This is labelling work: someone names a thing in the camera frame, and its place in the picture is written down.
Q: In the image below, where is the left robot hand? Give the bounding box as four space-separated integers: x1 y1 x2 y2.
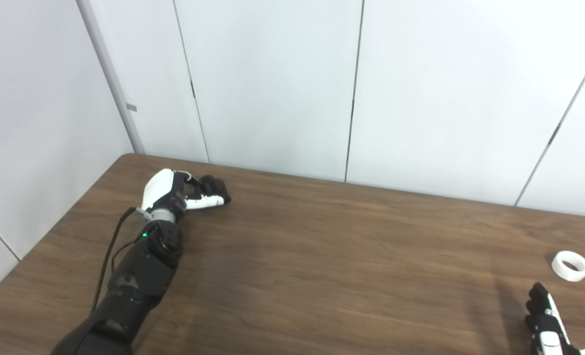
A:
140 169 232 213

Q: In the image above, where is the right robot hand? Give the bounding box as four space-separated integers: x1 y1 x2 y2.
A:
524 282 585 355

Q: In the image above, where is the round black part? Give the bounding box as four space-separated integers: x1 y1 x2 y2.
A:
199 176 230 200

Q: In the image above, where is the white ring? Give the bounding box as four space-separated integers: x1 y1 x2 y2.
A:
551 250 585 282

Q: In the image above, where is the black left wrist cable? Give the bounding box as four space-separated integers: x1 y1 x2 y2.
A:
91 207 151 316

